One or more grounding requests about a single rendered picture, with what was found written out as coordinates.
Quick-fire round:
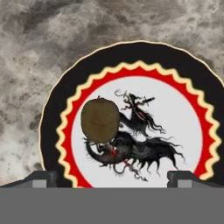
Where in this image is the brown kiwi fruit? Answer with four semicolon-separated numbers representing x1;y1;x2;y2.
80;95;121;144

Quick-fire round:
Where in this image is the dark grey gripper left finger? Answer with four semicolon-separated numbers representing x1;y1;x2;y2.
0;170;58;189

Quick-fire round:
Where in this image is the black red patterned plate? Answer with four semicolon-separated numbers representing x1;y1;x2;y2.
38;40;224;189

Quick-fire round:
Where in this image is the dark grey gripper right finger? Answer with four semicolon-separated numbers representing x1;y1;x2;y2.
166;170;224;189

